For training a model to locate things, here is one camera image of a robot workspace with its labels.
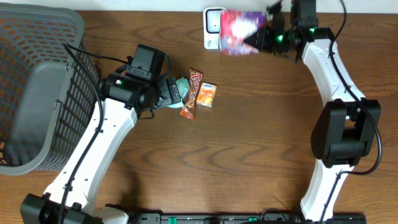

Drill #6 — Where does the white barcode scanner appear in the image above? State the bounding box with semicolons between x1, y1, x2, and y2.
203;7;225;50

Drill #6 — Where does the orange chocolate bar wrapper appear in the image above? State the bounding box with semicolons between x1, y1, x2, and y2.
180;69;203;119

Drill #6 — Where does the orange tissue pack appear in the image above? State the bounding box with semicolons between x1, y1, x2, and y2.
197;83;217;108

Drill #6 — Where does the mint green wipes pack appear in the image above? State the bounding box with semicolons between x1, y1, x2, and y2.
169;77;190;108

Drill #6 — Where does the red purple snack packet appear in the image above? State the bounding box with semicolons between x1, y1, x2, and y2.
219;9;267;56

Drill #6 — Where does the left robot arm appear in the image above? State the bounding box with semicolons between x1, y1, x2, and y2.
21;73;181;223

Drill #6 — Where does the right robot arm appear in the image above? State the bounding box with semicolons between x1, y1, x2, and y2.
244;1;382;223

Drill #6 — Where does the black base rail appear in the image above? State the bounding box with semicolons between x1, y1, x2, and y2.
105;212;368;224

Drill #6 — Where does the grey plastic mesh basket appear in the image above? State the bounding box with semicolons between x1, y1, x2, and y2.
1;2;99;175

